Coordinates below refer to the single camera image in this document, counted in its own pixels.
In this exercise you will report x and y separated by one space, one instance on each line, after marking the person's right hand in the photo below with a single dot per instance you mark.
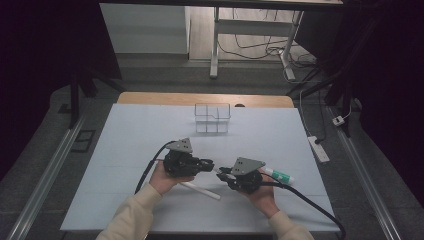
263 198

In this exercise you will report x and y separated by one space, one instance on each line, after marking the green and white glue stick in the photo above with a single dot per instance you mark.
283 176

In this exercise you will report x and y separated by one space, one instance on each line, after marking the white table mat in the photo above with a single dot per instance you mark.
133 140

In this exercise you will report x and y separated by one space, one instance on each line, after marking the clear plastic organizer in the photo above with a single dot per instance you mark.
212 118

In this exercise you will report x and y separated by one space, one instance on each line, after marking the white cabinet panel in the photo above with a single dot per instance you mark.
143 28

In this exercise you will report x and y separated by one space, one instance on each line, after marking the small white adapter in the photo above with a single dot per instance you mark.
338 120

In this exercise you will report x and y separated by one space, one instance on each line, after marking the aluminium floor rail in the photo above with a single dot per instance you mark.
43 186
368 186

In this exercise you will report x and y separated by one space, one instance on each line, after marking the white desk frame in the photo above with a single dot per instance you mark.
253 27

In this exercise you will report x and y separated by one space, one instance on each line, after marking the dark table grommet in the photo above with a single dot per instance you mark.
239 105

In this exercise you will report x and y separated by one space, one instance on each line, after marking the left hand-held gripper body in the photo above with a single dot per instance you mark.
181 161

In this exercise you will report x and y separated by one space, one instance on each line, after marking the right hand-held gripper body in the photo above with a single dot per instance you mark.
246 175

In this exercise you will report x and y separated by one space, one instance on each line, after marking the black floor plate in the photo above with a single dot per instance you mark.
83 140

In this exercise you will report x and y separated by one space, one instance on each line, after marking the black tripod stand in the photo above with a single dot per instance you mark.
75 100

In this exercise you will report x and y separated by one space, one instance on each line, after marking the person's left hand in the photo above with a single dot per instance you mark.
163 181

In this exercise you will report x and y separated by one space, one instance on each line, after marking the white power strip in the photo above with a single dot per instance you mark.
318 149

